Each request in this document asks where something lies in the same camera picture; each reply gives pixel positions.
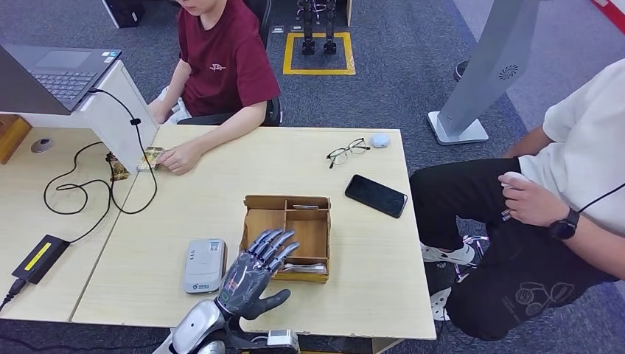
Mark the guest person's left hand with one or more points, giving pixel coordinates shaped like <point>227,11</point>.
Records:
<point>179,159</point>

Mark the black office chair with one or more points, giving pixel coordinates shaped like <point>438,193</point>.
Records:
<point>271,115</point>

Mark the black cabinet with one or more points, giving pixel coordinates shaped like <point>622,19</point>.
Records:
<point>124,12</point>

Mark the brown wooden crate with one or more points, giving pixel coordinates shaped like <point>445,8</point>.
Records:
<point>12,137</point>

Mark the operator person's right forearm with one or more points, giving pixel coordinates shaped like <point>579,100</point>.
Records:
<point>529,142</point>

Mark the black smartphone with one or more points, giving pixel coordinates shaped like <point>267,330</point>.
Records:
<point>376,196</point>

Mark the dark grey laptop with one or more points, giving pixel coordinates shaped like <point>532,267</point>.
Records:
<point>63,78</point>

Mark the wooden compartment box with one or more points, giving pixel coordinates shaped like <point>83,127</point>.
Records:
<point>307,234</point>

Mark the round handheld remote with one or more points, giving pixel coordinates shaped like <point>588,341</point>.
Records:
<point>512,177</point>

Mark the guest person's left forearm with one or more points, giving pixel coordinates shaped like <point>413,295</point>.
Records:
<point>227,132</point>

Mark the guest person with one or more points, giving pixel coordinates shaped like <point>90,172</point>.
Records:
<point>224,58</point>

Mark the dark shoe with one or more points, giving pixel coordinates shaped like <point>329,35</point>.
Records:
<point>461,71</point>

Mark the operator person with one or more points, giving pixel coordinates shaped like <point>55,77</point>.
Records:
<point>586,146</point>

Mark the black yellow-labelled power adapter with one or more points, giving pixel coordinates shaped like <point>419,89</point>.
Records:
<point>41,259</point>

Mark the operator person's left forearm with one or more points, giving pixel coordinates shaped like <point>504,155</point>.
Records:
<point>600,249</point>

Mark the guest person's right forearm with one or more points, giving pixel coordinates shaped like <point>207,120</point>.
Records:
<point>168,95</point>

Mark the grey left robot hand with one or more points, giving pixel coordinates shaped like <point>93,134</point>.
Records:
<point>246,283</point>

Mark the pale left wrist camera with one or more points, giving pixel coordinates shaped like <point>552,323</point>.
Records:
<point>281,339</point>

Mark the pale blue earbud case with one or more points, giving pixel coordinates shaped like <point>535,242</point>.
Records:
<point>381,141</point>

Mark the black-framed glasses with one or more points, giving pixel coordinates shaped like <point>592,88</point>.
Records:
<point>337,156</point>

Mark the black wristwatch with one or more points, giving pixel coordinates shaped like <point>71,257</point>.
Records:
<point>564,225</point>

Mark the operator person's left hand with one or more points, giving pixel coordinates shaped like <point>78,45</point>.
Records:
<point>532,205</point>

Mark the grey card reader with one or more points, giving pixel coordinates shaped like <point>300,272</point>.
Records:
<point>205,266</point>

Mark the black humanoid robot legs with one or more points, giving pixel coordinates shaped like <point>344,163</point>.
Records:
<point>308,46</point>

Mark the grey kiosk stand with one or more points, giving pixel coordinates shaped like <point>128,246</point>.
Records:
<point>483,58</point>

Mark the white sneaker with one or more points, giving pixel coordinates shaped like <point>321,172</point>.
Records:
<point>439,305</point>
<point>449,255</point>

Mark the white laptop riser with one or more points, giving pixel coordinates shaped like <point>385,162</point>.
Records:
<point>117,122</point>

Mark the white card sleeves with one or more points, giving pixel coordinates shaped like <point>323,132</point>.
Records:
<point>307,268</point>

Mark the small pale card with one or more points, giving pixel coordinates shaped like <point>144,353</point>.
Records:
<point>306,207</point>

